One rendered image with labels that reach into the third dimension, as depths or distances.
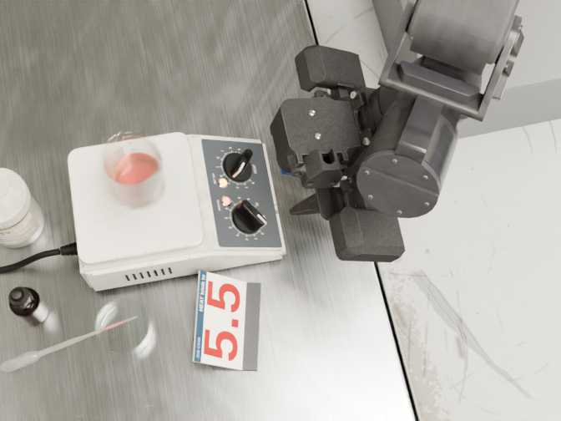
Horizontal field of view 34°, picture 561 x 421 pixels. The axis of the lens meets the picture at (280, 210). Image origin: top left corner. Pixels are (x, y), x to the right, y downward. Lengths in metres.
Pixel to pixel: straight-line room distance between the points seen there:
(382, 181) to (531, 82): 0.35
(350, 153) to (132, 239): 0.27
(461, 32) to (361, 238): 0.18
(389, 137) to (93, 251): 0.36
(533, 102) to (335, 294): 0.29
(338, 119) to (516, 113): 0.34
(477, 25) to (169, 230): 0.38
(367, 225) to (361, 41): 0.39
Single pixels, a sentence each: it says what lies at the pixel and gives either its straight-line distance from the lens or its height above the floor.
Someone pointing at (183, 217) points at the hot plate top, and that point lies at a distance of 0.86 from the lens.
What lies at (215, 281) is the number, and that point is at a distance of 0.90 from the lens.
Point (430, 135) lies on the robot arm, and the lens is 0.60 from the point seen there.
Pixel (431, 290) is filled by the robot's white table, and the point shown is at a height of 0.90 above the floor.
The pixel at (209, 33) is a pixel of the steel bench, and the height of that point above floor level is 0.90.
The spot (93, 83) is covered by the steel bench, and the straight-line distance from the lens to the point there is 1.04.
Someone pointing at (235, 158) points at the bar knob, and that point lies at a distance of 0.92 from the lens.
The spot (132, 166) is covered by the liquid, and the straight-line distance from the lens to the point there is 0.86.
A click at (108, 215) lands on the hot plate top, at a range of 0.88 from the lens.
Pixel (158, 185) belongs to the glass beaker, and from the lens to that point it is 0.84.
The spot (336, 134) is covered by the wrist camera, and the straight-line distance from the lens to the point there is 0.68.
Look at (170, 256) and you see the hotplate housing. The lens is 0.87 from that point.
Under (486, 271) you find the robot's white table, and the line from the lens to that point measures 0.96.
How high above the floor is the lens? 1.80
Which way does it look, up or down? 70 degrees down
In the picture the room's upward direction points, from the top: 2 degrees clockwise
